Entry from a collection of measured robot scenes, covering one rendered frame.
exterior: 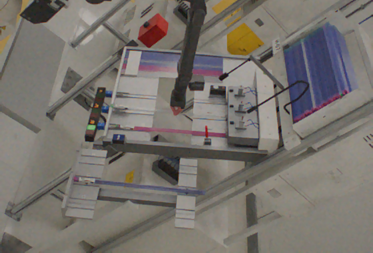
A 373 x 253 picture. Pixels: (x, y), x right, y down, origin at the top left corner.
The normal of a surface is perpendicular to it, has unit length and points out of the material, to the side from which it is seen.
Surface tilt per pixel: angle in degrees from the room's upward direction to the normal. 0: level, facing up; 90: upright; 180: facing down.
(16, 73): 0
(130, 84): 44
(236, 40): 90
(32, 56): 0
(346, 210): 90
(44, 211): 0
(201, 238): 90
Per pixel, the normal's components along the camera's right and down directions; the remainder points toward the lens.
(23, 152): 0.74, -0.47
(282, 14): -0.05, 0.67
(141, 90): 0.06, -0.74
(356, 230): -0.67, -0.57
